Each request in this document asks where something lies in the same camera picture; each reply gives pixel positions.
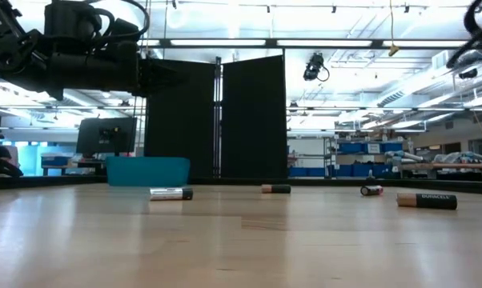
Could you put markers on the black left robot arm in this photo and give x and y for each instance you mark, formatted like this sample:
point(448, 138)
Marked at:
point(9, 48)

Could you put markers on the blue plastic bin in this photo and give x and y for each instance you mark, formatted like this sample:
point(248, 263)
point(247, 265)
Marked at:
point(145, 172)

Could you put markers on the red black AA battery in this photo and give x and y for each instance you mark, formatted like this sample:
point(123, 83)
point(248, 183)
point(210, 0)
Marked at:
point(371, 190)

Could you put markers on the wooden workbench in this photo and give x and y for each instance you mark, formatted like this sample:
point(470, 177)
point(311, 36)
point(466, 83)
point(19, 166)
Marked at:
point(457, 165)

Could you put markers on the black table frame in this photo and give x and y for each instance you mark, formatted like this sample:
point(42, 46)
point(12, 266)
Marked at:
point(325, 182)

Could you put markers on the black copper Duracell battery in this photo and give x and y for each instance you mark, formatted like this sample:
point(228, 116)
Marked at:
point(277, 189)
point(429, 201)

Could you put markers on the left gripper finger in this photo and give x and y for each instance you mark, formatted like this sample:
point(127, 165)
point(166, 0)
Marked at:
point(153, 78)

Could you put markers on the blue storage bin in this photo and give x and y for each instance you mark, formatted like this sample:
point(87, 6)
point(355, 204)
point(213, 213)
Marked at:
point(391, 147)
point(351, 148)
point(361, 170)

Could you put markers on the black folding screen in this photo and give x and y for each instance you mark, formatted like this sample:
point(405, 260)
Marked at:
point(253, 120)

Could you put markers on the silver AA battery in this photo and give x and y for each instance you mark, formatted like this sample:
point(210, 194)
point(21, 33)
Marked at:
point(169, 194)

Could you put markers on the black overhead gantry frame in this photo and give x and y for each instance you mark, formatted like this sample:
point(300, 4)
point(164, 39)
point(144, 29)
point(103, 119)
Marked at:
point(273, 42)

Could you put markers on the metal shelf rack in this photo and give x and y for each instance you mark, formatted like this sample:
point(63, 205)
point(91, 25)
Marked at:
point(330, 160)

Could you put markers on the black monitor on stand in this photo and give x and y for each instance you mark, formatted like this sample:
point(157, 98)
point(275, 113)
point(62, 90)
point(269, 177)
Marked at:
point(105, 136)

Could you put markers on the black overhead camera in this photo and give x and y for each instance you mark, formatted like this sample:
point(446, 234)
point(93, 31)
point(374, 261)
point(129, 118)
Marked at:
point(314, 67)

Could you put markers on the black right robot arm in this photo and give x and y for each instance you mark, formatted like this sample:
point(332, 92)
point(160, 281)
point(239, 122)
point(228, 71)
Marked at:
point(481, 41)

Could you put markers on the blue storage crate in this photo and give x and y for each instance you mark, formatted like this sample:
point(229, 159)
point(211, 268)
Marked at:
point(56, 161)

